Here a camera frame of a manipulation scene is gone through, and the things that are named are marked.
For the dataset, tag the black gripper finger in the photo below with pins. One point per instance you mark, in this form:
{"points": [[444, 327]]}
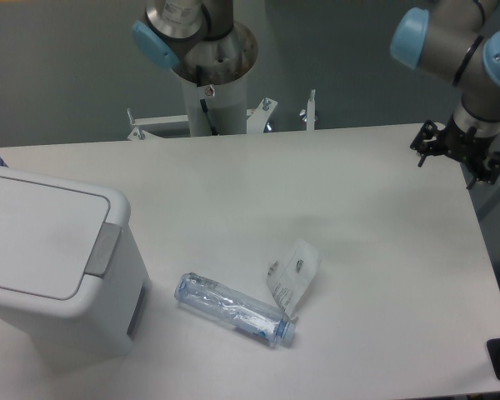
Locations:
{"points": [[426, 143], [485, 170]]}

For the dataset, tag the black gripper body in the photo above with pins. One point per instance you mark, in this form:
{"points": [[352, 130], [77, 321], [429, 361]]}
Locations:
{"points": [[467, 140]]}

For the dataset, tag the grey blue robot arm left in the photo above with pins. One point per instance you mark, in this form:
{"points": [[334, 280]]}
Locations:
{"points": [[169, 30]]}

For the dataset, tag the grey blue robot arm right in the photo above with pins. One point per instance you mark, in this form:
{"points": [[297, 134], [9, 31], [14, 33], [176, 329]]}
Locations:
{"points": [[446, 43]]}

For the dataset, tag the white plastic trash can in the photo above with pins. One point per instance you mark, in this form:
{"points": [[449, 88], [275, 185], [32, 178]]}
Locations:
{"points": [[101, 315]]}

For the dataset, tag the clear plastic label bag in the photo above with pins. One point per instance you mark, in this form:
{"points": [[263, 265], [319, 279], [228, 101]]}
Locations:
{"points": [[289, 277]]}

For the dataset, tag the crushed clear plastic bottle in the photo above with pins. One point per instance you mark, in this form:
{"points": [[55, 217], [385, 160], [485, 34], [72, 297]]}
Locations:
{"points": [[234, 308]]}

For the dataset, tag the white pedestal base frame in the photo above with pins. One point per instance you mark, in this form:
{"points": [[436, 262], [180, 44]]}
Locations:
{"points": [[259, 120]]}

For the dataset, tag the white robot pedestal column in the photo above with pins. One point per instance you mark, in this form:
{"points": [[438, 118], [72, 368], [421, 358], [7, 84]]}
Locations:
{"points": [[214, 79]]}

